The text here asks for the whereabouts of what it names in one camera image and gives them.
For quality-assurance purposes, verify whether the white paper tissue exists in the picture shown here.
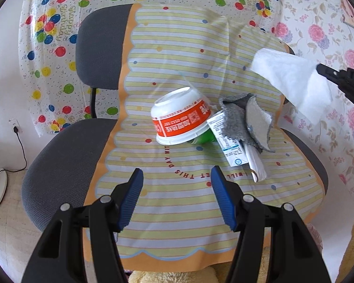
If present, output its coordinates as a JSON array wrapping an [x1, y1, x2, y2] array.
[[248, 48, 333, 125]]

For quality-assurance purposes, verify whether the green plastic bottle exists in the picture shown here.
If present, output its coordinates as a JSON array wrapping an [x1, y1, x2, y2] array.
[[191, 127, 218, 146]]

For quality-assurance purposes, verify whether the yellow striped plastic sheet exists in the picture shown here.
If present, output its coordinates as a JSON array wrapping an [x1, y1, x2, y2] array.
[[83, 4, 325, 272]]

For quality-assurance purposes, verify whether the white printed carton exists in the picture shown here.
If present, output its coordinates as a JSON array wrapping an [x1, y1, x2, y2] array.
[[207, 110, 249, 167]]

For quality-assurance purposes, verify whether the trash bin with pink bag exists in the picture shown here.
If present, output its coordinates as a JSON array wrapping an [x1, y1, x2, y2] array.
[[307, 223, 324, 255]]

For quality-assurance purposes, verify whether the grey office chair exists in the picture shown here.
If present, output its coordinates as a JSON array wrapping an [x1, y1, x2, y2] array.
[[21, 5, 329, 233]]

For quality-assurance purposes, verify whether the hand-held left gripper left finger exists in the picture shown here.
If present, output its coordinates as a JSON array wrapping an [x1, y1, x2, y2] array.
[[32, 168, 144, 283]]

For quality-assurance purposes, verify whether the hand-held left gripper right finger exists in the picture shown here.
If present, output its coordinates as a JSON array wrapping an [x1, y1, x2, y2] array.
[[211, 166, 332, 283]]

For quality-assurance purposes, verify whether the white paper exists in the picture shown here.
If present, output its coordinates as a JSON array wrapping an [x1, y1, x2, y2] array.
[[242, 143, 268, 183]]

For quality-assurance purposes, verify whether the black power cable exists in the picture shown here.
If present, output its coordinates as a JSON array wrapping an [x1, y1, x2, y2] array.
[[0, 127, 28, 183]]

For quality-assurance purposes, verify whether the balloon print plastic sheet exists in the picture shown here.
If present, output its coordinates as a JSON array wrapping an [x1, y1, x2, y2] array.
[[18, 0, 284, 137]]

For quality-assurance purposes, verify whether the grey fuzzy cloth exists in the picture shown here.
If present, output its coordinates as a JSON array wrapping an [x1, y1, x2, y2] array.
[[218, 93, 276, 153]]

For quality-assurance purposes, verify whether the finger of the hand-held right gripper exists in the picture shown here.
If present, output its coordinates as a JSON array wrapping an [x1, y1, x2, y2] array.
[[316, 63, 347, 91]]

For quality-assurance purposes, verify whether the white bowl with orange label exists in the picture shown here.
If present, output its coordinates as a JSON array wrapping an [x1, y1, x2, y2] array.
[[150, 87, 214, 146]]

